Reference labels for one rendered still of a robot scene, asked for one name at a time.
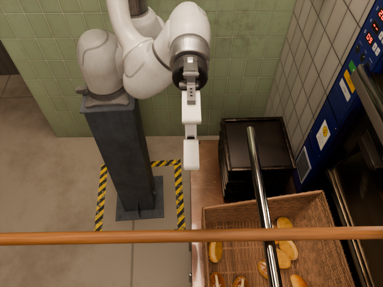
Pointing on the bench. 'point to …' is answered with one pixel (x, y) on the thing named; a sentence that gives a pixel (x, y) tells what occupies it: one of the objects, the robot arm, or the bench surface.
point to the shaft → (191, 236)
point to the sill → (374, 150)
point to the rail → (371, 87)
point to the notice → (323, 135)
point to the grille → (303, 165)
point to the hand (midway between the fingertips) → (191, 143)
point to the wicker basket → (250, 213)
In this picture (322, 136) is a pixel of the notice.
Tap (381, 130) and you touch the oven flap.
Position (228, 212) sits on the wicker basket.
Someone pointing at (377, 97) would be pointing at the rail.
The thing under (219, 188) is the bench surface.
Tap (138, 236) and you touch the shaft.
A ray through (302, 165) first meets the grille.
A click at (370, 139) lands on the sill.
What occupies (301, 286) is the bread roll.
